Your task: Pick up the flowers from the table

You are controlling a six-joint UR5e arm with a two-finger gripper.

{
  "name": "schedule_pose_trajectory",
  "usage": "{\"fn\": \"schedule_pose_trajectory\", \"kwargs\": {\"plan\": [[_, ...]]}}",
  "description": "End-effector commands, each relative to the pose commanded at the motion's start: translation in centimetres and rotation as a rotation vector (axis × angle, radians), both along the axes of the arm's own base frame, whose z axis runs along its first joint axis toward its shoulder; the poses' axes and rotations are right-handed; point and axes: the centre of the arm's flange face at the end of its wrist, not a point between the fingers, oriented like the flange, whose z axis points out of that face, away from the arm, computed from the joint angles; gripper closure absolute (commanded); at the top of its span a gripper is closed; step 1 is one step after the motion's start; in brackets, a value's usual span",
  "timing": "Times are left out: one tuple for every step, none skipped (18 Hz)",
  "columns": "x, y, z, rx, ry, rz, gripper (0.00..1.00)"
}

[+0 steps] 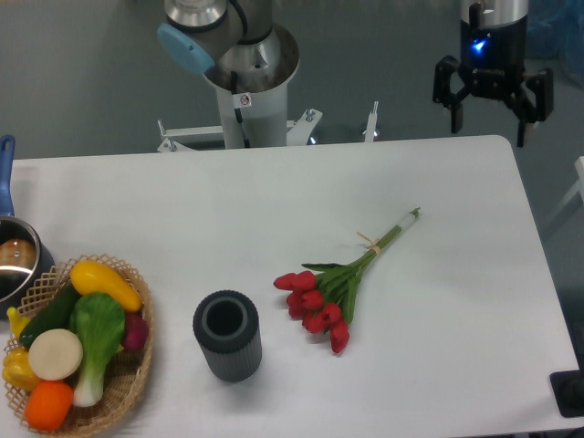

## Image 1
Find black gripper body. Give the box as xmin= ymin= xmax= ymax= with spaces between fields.
xmin=458 ymin=1 xmax=528 ymax=100

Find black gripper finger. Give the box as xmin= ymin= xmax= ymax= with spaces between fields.
xmin=503 ymin=68 xmax=554 ymax=147
xmin=433 ymin=56 xmax=470 ymax=133

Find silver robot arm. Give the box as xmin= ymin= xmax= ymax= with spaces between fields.
xmin=157 ymin=1 xmax=554 ymax=149

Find blue plastic bag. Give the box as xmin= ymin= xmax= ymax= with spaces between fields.
xmin=527 ymin=0 xmax=583 ymax=88

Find white furniture piece right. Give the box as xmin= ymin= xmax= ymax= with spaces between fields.
xmin=544 ymin=156 xmax=583 ymax=233

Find red tulip bouquet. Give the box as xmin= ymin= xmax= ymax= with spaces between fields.
xmin=273 ymin=207 xmax=421 ymax=355

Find black device at table edge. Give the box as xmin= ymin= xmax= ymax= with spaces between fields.
xmin=549 ymin=370 xmax=583 ymax=418

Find dark grey ribbed vase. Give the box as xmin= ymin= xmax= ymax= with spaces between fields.
xmin=193 ymin=290 xmax=263 ymax=382

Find red radish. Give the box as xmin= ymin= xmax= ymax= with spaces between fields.
xmin=120 ymin=313 xmax=149 ymax=351

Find yellow squash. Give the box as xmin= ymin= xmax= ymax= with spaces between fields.
xmin=69 ymin=260 xmax=142 ymax=312

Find green bok choy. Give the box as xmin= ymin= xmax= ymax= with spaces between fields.
xmin=69 ymin=292 xmax=125 ymax=408

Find woven wicker basket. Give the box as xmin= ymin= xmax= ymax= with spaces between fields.
xmin=4 ymin=254 xmax=155 ymax=437

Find dark green cucumber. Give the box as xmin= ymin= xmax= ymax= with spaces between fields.
xmin=18 ymin=283 xmax=81 ymax=348

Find beige round disc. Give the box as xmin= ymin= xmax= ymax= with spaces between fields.
xmin=28 ymin=328 xmax=83 ymax=381

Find yellow banana tip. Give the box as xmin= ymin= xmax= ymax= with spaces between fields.
xmin=6 ymin=307 xmax=30 ymax=339

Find orange fruit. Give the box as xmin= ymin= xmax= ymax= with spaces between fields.
xmin=25 ymin=381 xmax=73 ymax=433

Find yellow bell pepper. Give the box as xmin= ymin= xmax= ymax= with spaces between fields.
xmin=2 ymin=347 xmax=42 ymax=392

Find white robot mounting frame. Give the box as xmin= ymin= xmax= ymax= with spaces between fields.
xmin=156 ymin=100 xmax=380 ymax=152

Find blue handled saucepan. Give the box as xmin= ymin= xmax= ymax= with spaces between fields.
xmin=1 ymin=134 xmax=54 ymax=320

